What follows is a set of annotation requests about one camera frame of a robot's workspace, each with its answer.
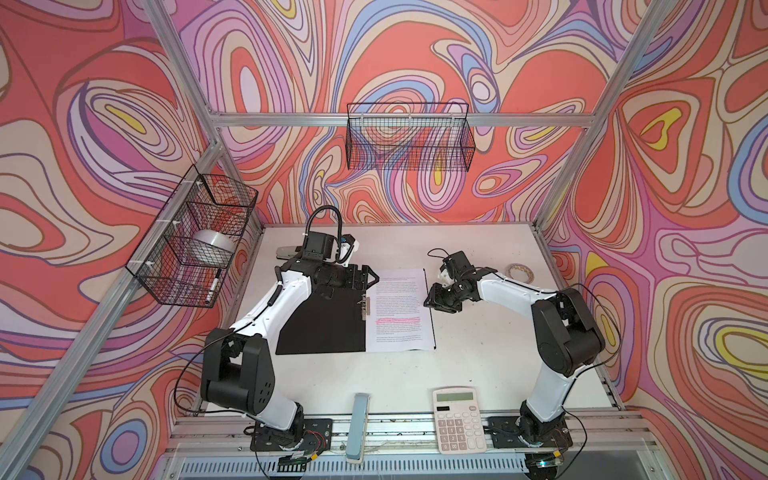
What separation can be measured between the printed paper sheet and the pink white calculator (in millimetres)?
154

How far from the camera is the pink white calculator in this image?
72cm

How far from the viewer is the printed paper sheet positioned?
0.91 metres
